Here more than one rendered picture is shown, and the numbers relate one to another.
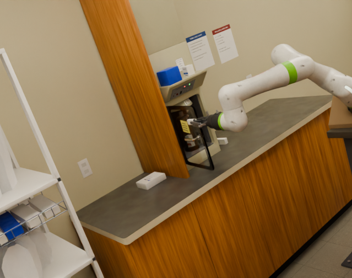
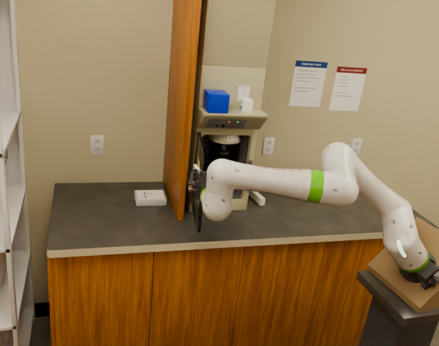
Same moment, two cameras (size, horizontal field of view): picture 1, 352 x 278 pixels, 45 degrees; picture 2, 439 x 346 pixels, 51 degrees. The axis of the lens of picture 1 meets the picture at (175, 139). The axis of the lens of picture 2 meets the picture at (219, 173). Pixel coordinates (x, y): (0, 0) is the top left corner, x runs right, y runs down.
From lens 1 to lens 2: 0.93 m
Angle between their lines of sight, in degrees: 17
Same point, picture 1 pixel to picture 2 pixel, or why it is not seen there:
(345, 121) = (385, 274)
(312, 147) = (358, 268)
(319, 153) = not seen: hidden behind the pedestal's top
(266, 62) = (392, 134)
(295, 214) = (289, 325)
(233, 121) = (207, 206)
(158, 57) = (217, 73)
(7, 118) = (31, 54)
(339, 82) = (396, 229)
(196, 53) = (300, 84)
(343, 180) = not seen: hidden behind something
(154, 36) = (224, 46)
